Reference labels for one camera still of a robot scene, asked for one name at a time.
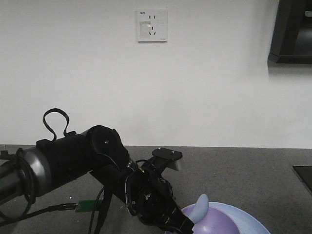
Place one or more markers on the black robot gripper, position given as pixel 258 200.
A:
pixel 149 196

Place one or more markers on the light blue plastic spoon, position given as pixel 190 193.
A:
pixel 200 209

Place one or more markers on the purple plastic bowl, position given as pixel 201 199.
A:
pixel 215 222

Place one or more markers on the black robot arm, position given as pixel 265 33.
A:
pixel 99 151

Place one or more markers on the light blue plate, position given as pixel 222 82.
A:
pixel 245 222

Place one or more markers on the green circuit board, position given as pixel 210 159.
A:
pixel 88 206

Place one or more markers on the black induction cooktop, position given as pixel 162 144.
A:
pixel 304 173

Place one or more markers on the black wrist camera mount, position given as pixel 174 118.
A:
pixel 163 158

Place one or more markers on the white wall power socket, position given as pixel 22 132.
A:
pixel 152 25

